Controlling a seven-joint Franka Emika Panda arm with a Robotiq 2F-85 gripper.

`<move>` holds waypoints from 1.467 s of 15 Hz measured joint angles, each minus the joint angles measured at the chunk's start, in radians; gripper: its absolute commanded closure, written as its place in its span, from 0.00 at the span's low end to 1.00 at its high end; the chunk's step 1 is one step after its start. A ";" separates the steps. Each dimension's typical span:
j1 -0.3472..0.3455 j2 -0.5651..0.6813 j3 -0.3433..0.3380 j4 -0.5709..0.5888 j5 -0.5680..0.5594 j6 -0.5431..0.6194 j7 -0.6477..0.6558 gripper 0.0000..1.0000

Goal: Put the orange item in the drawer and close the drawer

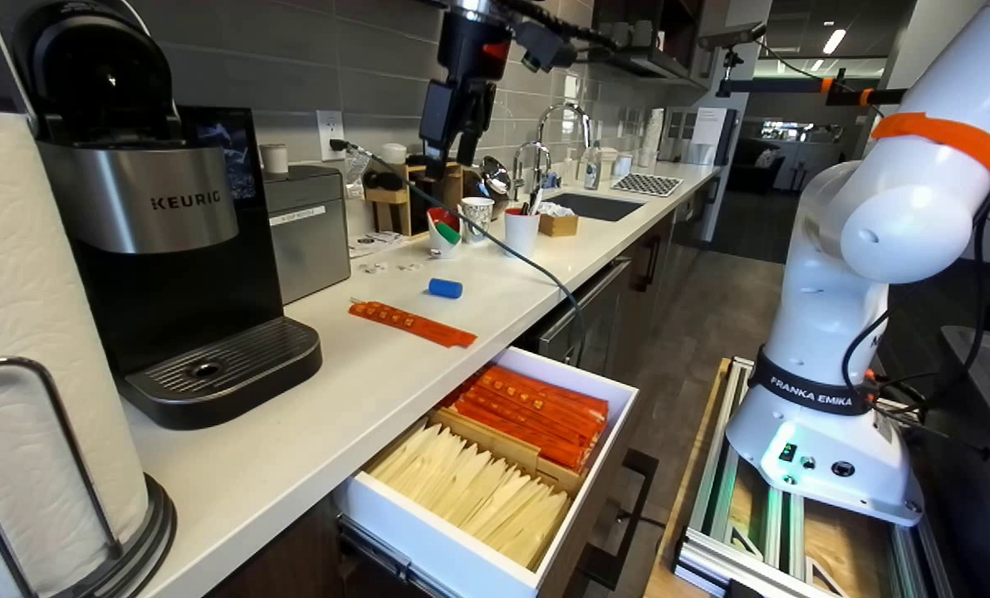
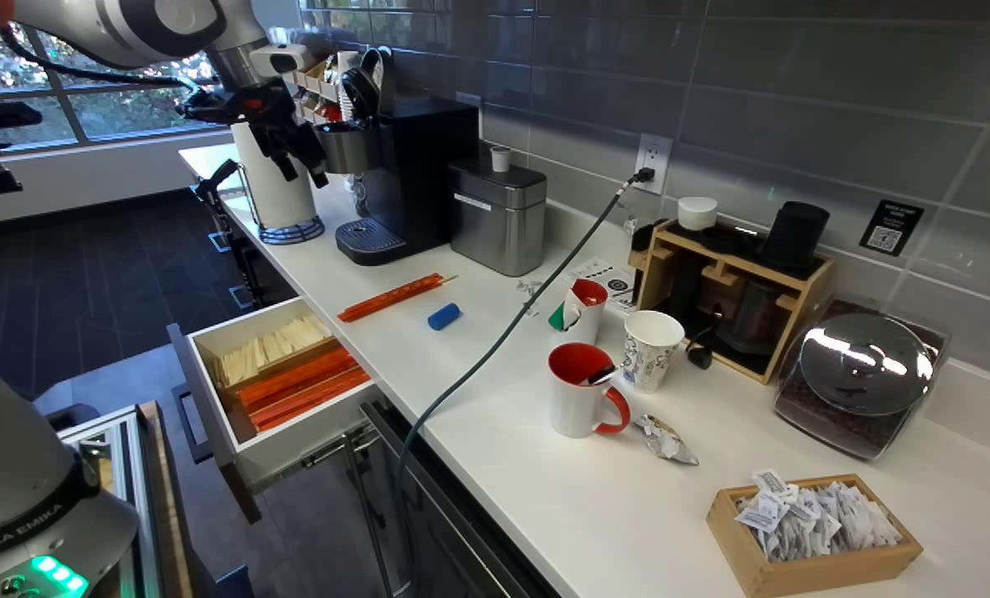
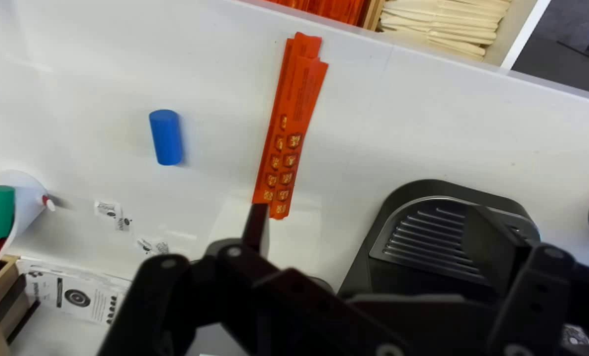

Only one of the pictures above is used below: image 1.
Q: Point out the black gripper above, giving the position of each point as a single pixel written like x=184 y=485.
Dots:
x=467 y=69

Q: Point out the long orange packet strip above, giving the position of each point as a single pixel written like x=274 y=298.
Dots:
x=412 y=323

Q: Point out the white drawer dark wood front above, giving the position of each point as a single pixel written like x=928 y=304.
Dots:
x=483 y=553

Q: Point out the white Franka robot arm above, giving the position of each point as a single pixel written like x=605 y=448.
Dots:
x=838 y=286

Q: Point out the small white cup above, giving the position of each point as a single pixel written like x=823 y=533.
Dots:
x=392 y=155

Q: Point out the white patterned mug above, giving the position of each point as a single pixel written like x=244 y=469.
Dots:
x=476 y=219

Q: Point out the wooden organizer rack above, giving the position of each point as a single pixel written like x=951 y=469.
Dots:
x=391 y=204

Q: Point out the small red green white mug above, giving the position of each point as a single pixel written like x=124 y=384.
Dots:
x=443 y=233

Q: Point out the white mug red inside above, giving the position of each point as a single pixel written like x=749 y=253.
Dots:
x=519 y=233

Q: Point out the chrome faucet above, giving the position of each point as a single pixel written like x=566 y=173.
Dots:
x=586 y=145

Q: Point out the wooden packet box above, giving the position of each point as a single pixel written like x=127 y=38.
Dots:
x=559 y=224

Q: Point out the small blue block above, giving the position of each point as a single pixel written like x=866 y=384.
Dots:
x=443 y=292

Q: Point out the dark kitchen sink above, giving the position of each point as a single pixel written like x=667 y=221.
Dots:
x=597 y=207

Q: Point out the stainless steel box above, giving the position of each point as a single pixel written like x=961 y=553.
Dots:
x=306 y=238

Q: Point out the small white bottle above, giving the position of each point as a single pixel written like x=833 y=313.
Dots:
x=278 y=161

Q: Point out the grey drying mat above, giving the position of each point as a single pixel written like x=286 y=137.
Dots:
x=645 y=185

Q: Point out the dark lower cabinet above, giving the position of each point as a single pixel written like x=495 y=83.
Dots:
x=599 y=322

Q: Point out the orange packets stack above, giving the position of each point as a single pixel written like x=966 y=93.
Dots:
x=534 y=416

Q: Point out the black Keurig coffee machine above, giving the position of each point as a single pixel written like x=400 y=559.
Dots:
x=173 y=266

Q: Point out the wooden stirrers stack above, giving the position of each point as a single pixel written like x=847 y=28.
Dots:
x=474 y=492

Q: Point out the white paper towel roll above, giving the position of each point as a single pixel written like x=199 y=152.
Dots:
x=30 y=334

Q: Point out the white wall outlet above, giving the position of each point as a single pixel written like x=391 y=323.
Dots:
x=331 y=131

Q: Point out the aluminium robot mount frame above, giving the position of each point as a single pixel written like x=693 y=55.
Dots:
x=761 y=542

